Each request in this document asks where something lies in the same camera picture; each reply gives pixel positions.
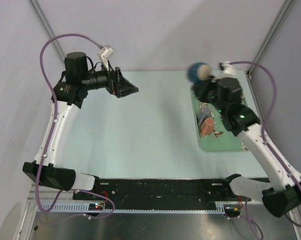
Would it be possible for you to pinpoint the left aluminium frame post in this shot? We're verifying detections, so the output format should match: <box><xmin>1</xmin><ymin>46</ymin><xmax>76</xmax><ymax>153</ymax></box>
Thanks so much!
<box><xmin>27</xmin><ymin>0</ymin><xmax>66</xmax><ymax>62</ymax></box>

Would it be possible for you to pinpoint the small circuit board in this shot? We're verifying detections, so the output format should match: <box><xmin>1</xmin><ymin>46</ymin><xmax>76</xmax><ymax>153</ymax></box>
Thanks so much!
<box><xmin>88</xmin><ymin>203</ymin><xmax>105</xmax><ymax>211</ymax></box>

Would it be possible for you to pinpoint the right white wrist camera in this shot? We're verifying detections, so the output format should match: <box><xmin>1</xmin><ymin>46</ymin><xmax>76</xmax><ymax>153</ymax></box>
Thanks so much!
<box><xmin>217</xmin><ymin>61</ymin><xmax>237</xmax><ymax>80</ymax></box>

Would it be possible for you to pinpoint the small blue-grey cup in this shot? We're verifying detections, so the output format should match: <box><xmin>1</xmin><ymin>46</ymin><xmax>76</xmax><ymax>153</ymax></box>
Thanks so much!
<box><xmin>197</xmin><ymin>107</ymin><xmax>212</xmax><ymax>125</ymax></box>

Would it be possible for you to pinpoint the aluminium frame post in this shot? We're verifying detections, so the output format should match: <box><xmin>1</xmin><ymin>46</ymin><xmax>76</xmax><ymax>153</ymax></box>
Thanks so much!
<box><xmin>27</xmin><ymin>0</ymin><xmax>66</xmax><ymax>62</ymax></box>
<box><xmin>253</xmin><ymin>0</ymin><xmax>296</xmax><ymax>64</ymax></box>

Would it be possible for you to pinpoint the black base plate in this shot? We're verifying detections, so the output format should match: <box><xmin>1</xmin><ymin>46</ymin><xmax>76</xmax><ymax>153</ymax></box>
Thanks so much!
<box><xmin>72</xmin><ymin>177</ymin><xmax>252</xmax><ymax>211</ymax></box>

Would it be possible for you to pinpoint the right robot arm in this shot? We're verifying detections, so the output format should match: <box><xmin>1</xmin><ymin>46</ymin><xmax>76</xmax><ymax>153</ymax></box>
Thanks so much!
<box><xmin>191</xmin><ymin>77</ymin><xmax>301</xmax><ymax>218</ymax></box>

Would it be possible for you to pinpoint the blue mug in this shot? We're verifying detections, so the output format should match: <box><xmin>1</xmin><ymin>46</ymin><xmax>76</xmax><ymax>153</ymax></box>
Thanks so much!
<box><xmin>186</xmin><ymin>62</ymin><xmax>212</xmax><ymax>84</ymax></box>

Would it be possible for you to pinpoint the green floral tray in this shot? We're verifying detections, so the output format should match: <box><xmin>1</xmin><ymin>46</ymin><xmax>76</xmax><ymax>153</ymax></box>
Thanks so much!
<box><xmin>191</xmin><ymin>93</ymin><xmax>249</xmax><ymax>153</ymax></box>

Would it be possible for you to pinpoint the salmon pink mug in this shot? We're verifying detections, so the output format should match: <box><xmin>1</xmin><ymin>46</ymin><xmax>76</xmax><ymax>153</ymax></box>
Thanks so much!
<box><xmin>200</xmin><ymin>117</ymin><xmax>215</xmax><ymax>137</ymax></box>

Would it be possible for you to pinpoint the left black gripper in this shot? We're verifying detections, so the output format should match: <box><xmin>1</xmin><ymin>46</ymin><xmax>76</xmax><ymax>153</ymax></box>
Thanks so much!
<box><xmin>80</xmin><ymin>59</ymin><xmax>138</xmax><ymax>98</ymax></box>

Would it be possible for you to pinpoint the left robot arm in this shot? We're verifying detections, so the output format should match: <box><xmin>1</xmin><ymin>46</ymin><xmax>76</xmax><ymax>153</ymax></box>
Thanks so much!
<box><xmin>22</xmin><ymin>49</ymin><xmax>139</xmax><ymax>200</ymax></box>

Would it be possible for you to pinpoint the right aluminium frame post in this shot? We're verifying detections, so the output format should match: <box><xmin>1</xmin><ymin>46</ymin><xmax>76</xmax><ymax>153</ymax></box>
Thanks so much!
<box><xmin>253</xmin><ymin>0</ymin><xmax>296</xmax><ymax>64</ymax></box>

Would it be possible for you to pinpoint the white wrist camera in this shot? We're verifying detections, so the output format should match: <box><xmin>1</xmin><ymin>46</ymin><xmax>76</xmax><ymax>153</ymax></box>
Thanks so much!
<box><xmin>217</xmin><ymin>61</ymin><xmax>237</xmax><ymax>80</ymax></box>
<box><xmin>97</xmin><ymin>45</ymin><xmax>115</xmax><ymax>71</ymax></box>

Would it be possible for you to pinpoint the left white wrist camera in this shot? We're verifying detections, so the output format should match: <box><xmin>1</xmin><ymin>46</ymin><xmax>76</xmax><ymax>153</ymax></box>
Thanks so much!
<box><xmin>97</xmin><ymin>45</ymin><xmax>115</xmax><ymax>71</ymax></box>

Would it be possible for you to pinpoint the grey cable duct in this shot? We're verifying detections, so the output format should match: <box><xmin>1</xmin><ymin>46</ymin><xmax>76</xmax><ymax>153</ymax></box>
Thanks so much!
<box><xmin>50</xmin><ymin>202</ymin><xmax>225</xmax><ymax>214</ymax></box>

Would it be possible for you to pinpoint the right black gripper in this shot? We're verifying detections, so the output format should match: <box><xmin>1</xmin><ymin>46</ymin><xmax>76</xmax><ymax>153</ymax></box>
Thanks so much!
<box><xmin>190</xmin><ymin>74</ymin><xmax>226</xmax><ymax>115</ymax></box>

